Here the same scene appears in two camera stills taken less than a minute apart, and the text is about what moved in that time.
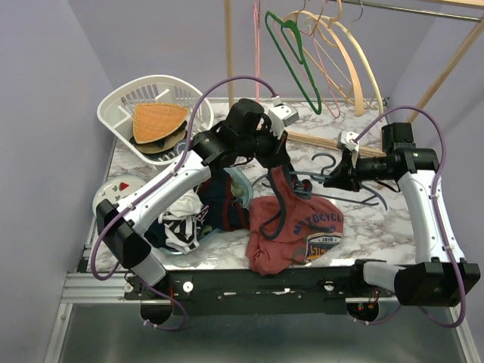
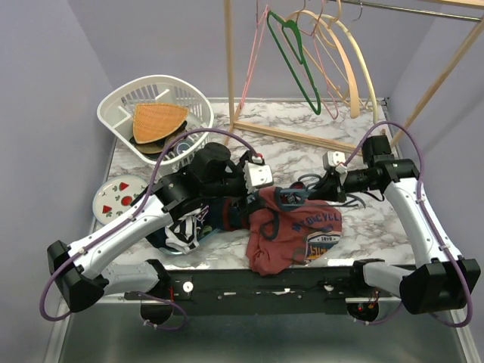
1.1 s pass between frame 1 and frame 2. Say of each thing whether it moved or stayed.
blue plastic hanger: moved
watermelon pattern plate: stayed
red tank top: stayed
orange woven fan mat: stayed
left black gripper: moved
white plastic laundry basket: stayed
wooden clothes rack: stayed
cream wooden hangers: moved
